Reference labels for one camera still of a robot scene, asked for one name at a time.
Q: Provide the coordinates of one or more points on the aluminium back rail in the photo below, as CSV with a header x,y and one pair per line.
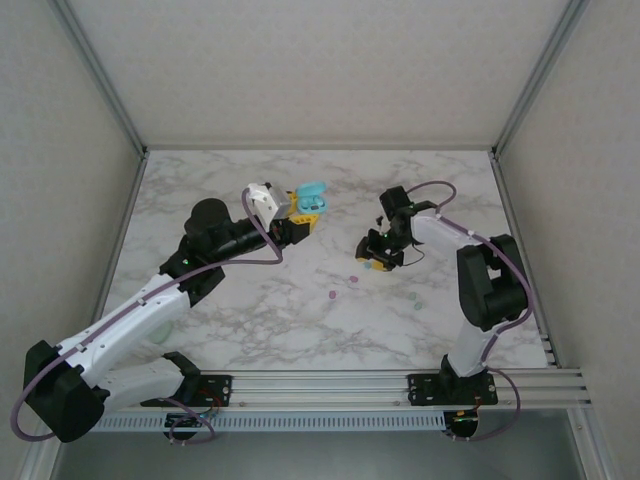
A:
x,y
320,147

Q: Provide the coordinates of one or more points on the black controller board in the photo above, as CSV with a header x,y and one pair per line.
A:
x,y
182,422
465,422

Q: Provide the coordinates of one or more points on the aluminium corner post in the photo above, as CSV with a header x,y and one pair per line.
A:
x,y
535,80
104,80

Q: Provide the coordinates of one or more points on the blue earbud charging case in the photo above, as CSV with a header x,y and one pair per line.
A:
x,y
312,202

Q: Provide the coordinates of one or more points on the aluminium side rail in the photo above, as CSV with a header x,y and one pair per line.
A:
x,y
510,210
126,215

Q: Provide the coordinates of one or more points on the green earbud charging case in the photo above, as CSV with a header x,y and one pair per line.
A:
x,y
164,332

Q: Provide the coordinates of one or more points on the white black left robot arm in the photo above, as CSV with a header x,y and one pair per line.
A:
x,y
125,322

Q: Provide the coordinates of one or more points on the aluminium frame leg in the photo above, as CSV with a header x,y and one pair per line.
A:
x,y
592,450
40,457

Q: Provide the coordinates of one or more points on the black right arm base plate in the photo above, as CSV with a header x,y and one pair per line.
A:
x,y
422,390

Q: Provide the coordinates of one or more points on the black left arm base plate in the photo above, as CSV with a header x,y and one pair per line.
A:
x,y
220,385

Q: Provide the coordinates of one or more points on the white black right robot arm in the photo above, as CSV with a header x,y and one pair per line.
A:
x,y
495,285

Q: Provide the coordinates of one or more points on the aluminium mounting rail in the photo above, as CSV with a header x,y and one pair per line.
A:
x,y
320,387

